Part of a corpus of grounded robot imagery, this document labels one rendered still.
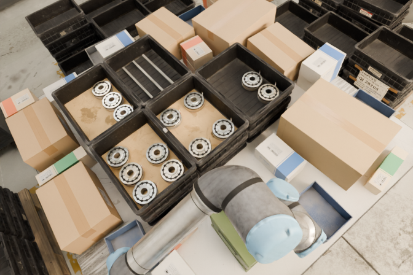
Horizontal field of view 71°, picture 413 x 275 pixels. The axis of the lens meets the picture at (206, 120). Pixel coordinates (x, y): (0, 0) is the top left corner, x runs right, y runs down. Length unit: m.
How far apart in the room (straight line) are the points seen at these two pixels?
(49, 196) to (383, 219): 1.95
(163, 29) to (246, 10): 0.50
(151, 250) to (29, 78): 2.70
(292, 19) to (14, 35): 2.90
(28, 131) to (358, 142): 1.52
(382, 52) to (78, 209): 2.05
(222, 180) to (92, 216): 0.76
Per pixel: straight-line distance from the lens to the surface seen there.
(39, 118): 1.68
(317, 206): 1.41
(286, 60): 1.60
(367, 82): 2.24
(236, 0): 1.88
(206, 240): 1.34
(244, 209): 0.63
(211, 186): 0.68
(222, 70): 1.58
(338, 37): 2.51
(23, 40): 3.76
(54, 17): 2.92
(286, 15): 2.80
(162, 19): 1.88
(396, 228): 2.30
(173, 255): 1.26
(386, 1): 2.74
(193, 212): 0.72
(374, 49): 2.34
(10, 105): 1.84
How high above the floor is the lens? 2.02
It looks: 58 degrees down
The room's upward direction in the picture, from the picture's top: 9 degrees counter-clockwise
